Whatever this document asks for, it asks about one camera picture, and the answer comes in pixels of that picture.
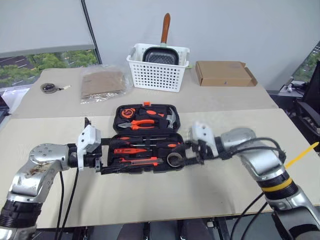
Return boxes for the orange voltage tester pen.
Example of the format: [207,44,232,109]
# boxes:
[113,147,148,155]

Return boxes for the dark electrical tape roll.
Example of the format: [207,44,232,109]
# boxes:
[166,151,185,168]

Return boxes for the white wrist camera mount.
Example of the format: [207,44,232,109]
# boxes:
[188,121,220,157]
[76,124,102,172]

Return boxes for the orange black utility knife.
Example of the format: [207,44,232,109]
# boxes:
[118,156,165,167]

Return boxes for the black window frame post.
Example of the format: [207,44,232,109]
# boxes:
[80,0,104,66]

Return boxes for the steel claw hammer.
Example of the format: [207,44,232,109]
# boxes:
[158,107,179,130]

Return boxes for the round black retractable reel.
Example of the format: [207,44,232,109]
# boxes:
[39,82,72,95]

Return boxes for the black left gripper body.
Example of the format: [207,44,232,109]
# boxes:
[84,138,104,176]

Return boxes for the small black orange screwdriver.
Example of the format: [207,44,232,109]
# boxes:
[129,141,183,152]

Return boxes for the flat brown cardboard box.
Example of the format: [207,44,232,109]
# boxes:
[194,60,259,88]

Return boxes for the square pan brown handle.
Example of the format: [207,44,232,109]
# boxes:
[142,12,181,67]

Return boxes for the white perforated plastic basket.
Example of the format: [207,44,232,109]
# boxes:
[126,43,191,94]

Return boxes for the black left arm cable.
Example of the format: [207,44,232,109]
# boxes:
[54,116,92,240]

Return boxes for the dark rounded shape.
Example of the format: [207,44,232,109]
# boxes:
[119,223,146,240]
[181,221,214,240]

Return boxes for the white roller blind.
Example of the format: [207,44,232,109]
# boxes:
[0,0,96,59]

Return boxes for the clear plastic sheet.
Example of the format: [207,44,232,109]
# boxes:
[0,84,32,101]

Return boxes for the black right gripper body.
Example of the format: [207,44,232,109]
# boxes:
[191,140,214,166]

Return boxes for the orange handled pliers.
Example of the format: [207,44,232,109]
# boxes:
[117,118,158,131]

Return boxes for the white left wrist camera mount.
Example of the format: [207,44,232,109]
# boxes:
[76,124,102,172]

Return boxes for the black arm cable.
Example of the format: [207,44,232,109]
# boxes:
[54,116,92,240]
[219,136,287,240]

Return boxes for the clear bag of brown paper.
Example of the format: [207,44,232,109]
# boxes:
[79,64,133,105]

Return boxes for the orange black tape measure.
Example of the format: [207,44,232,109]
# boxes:
[119,107,136,120]

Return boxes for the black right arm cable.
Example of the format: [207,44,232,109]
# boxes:
[219,136,287,240]

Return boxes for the black plastic tool case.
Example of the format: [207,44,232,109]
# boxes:
[107,101,187,175]

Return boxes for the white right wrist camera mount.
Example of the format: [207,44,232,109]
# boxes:
[188,121,220,157]

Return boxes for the black orange handled tool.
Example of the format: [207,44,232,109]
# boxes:
[138,107,166,120]

